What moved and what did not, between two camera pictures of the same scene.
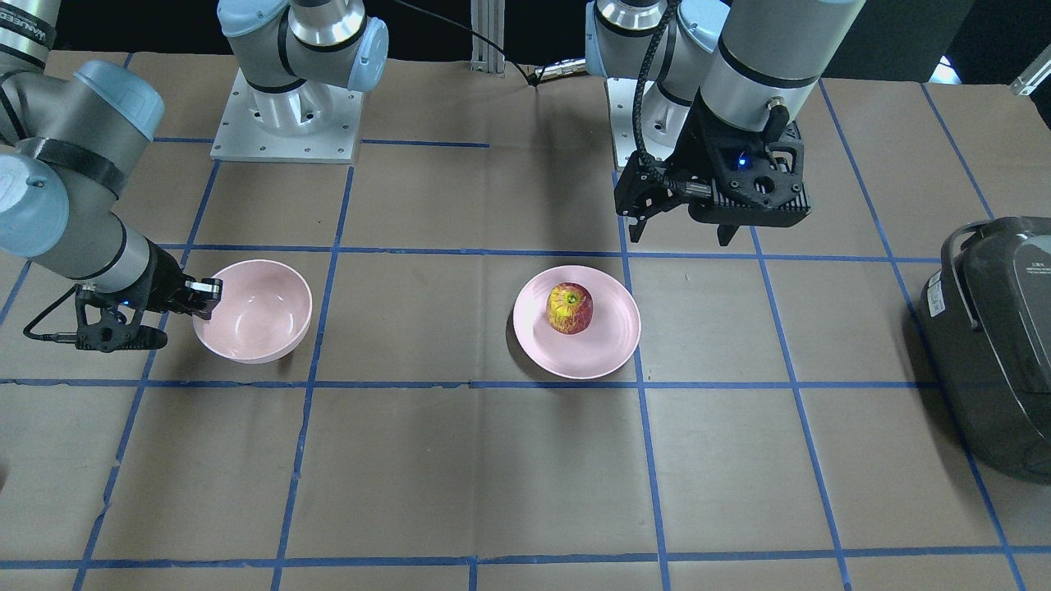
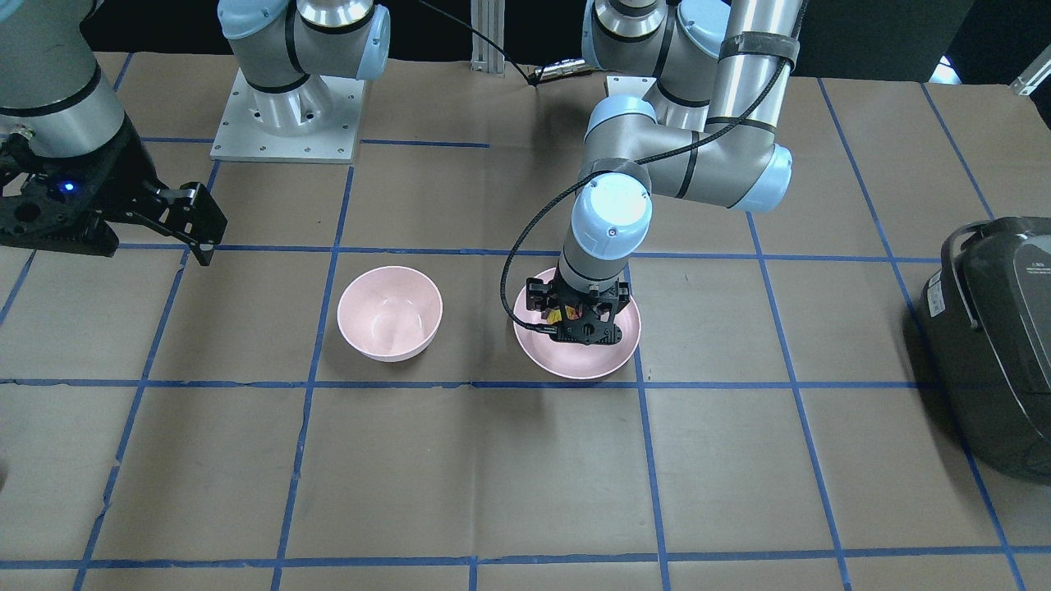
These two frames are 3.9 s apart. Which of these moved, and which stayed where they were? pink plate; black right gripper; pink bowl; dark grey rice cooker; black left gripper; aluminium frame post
Moved: black right gripper; black left gripper; pink bowl
Stayed: aluminium frame post; pink plate; dark grey rice cooker
